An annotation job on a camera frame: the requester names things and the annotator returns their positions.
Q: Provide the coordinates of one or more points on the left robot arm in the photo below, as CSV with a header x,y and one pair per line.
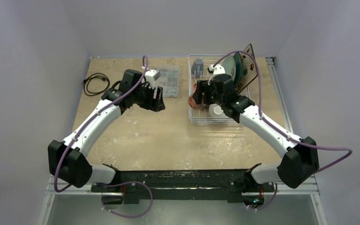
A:
x,y
68,158

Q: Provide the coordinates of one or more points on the grey printed mug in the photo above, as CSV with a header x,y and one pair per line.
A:
x,y
197,68

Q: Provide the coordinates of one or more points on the square floral plate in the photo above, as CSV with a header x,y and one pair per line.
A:
x,y
248,72

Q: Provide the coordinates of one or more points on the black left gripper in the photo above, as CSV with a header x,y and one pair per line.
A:
x,y
153,104

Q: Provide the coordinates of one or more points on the white bowl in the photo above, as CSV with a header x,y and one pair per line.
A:
x,y
215,111

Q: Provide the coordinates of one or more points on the light green round plate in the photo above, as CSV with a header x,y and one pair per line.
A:
x,y
229,66

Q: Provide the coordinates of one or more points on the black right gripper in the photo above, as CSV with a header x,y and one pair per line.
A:
x,y
204,93

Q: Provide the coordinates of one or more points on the white wire dish rack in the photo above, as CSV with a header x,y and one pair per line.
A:
x,y
201,113

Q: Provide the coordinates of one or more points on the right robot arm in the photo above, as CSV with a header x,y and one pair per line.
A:
x,y
299,158

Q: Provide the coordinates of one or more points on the clear plastic screw box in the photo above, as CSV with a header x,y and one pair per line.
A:
x,y
169,80

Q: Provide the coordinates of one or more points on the black table edge rail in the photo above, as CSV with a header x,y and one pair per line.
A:
x,y
232,186

